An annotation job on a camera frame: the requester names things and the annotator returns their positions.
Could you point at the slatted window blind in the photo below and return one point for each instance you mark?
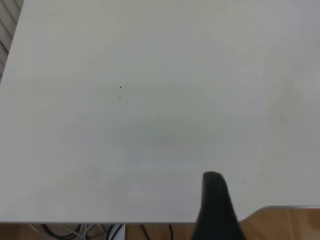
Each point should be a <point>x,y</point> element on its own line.
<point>6,30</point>

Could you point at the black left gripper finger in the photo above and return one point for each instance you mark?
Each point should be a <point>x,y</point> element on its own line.
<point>215,212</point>

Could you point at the white table leg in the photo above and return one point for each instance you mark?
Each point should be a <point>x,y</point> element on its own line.
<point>120,235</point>

